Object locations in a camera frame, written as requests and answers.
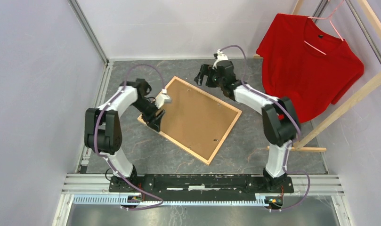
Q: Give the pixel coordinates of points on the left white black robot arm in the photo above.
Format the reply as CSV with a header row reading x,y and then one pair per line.
x,y
102,130

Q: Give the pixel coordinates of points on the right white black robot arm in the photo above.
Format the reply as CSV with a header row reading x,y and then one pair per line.
x,y
280,121

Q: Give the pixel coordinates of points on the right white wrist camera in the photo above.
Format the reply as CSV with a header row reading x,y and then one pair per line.
x,y
219,56

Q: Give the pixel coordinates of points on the brown backing board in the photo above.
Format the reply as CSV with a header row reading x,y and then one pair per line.
x,y
196,118

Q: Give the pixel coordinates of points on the pink clothes hanger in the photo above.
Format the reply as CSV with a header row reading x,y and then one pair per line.
x,y
322,18

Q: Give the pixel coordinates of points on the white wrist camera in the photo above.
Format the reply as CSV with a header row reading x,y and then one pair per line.
x,y
162,99
219,56

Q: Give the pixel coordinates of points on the wooden picture frame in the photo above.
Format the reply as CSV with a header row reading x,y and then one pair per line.
x,y
209,157

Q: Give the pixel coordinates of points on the wooden clothes rack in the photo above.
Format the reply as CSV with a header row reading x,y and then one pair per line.
x,y
349,99

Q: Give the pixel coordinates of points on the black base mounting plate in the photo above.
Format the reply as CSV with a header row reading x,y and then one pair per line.
x,y
199,187

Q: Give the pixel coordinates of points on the red t-shirt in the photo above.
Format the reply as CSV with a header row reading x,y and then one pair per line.
x,y
308,68

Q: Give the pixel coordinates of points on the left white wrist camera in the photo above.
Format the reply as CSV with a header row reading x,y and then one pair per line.
x,y
162,99

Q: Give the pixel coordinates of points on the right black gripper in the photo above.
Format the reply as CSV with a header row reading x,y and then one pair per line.
x,y
204,71

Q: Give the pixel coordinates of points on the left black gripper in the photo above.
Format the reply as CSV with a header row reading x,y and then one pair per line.
x,y
156,123

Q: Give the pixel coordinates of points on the aluminium rail frame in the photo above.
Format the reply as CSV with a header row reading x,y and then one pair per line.
x,y
318,200

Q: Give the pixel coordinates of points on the metal corner post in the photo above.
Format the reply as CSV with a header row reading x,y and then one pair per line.
x,y
88,30

